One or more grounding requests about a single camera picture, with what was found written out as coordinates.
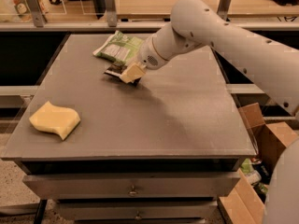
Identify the grey metal bracket left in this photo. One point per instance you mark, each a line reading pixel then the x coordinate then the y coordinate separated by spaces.
pixel 38 14

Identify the green snack bag in box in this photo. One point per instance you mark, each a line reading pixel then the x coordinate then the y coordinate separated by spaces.
pixel 261 189

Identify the black rxbar chocolate wrapper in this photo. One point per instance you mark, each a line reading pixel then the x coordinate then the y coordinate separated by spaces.
pixel 116 69

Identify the green jalapeno chip bag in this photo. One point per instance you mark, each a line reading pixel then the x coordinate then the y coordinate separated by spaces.
pixel 119 48

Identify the white bag with orange label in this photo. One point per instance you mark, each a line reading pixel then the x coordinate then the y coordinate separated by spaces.
pixel 14 11

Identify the yellow sponge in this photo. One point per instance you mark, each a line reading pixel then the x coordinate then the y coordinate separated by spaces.
pixel 51 118

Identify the upper drawer with knob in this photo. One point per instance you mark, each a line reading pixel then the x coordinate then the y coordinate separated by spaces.
pixel 132 185

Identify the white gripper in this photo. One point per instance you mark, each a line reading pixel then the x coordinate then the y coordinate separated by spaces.
pixel 148 55

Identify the cardboard box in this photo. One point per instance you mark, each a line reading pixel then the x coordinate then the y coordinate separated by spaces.
pixel 255 159

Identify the drawer with knob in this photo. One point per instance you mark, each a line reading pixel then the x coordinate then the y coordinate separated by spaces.
pixel 136 210
pixel 132 185

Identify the grey metal bracket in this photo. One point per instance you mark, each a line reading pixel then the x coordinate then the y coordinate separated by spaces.
pixel 112 19
pixel 38 14
pixel 223 8

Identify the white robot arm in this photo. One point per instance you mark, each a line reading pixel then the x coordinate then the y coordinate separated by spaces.
pixel 272 66

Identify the lower drawer with knob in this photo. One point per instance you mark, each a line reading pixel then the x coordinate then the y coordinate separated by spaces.
pixel 136 210

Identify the grey metal drawer cabinet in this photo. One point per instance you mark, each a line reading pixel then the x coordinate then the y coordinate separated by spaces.
pixel 178 119

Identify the grey metal bracket right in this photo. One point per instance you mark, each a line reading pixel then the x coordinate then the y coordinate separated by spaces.
pixel 223 8

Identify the grey metal bracket middle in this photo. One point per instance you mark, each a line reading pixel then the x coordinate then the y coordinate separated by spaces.
pixel 112 19

